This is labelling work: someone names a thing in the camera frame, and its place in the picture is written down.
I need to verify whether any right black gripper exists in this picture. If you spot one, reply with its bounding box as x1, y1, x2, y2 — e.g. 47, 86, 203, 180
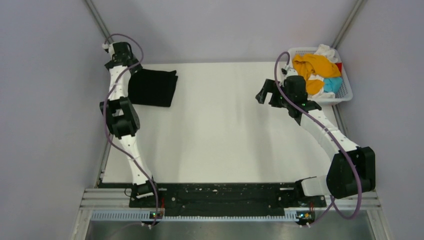
256, 78, 293, 109

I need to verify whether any black t shirt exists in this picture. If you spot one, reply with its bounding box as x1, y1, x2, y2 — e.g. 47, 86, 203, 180
128, 69, 178, 108

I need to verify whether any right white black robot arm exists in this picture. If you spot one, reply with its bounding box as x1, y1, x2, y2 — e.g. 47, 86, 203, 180
255, 68, 376, 206

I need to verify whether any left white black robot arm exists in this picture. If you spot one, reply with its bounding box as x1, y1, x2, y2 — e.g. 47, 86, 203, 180
99, 41, 161, 207

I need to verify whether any yellow t shirt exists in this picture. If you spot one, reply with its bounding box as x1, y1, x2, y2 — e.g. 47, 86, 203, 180
292, 53, 342, 95

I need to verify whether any blue t shirt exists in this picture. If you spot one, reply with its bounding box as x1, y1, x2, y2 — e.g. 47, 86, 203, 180
323, 76, 343, 94

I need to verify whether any white t shirt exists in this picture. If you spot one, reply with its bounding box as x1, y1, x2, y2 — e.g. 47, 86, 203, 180
308, 44, 341, 99

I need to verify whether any red t shirt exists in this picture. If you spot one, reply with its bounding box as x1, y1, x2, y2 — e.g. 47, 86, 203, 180
335, 62, 343, 73

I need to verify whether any white plastic laundry basket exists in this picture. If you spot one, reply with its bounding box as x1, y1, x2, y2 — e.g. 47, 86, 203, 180
288, 46, 353, 105

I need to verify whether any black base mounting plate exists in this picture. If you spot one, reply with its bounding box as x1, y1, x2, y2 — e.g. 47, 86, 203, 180
129, 183, 327, 217

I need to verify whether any left aluminium corner post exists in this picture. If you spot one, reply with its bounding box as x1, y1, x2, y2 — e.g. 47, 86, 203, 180
82, 0, 129, 71

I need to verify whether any aluminium corner post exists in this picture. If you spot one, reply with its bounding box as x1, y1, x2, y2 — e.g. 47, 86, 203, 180
331, 0, 368, 49
82, 0, 129, 71

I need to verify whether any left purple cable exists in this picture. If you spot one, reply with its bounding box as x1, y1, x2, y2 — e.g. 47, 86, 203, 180
102, 33, 160, 229

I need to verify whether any purple cable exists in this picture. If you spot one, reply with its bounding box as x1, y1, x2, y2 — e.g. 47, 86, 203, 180
274, 51, 363, 228
102, 33, 160, 229

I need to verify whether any right aluminium corner post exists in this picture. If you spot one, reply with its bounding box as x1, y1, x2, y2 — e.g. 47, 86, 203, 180
331, 0, 368, 49

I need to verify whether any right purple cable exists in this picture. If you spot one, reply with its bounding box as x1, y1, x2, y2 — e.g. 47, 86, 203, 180
274, 51, 363, 228

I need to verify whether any aluminium front frame rail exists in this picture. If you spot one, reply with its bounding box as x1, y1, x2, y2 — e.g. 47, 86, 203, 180
79, 188, 382, 210

